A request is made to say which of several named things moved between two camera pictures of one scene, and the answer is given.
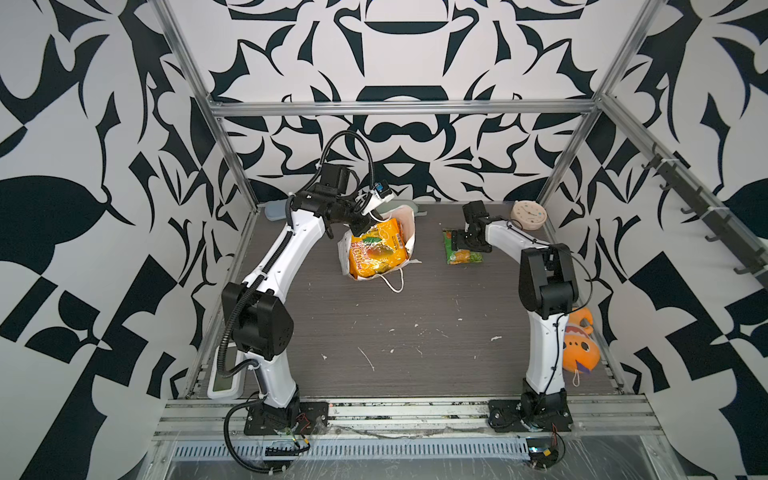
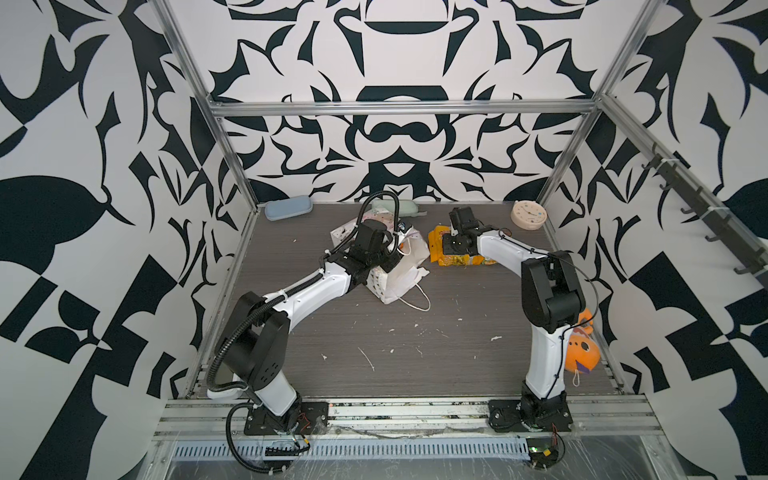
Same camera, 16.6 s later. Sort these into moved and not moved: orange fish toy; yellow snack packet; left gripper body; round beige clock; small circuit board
Moved: left gripper body; yellow snack packet
Not moved: small circuit board; round beige clock; orange fish toy
